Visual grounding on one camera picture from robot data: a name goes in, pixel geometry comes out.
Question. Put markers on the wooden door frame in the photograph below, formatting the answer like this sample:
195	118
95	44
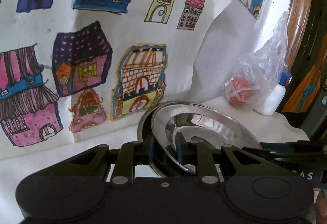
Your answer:
304	18

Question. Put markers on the grey appliance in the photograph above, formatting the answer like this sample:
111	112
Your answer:
316	114

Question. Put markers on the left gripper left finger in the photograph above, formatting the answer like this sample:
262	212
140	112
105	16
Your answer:
74	188

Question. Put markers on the person's right hand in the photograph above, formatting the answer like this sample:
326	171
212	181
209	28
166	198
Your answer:
321	207

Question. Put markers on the woman orange dress painting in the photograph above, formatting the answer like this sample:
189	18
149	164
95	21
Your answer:
304	94

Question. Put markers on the clear plastic bag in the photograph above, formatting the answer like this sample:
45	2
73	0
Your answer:
264	67

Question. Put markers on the white printed table mat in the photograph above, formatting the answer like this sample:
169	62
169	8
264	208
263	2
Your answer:
274	128

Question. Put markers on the red fruit in bag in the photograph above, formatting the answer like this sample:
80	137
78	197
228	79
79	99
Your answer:
239	91

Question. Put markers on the white blue water bottle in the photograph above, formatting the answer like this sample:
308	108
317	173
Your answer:
269	106

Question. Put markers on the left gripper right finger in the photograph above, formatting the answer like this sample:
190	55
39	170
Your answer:
254	189

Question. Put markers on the houses drawing paper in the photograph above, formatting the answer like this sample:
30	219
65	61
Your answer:
76	69

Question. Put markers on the steel plate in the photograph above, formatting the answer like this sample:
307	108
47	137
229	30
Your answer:
222	129
144	124

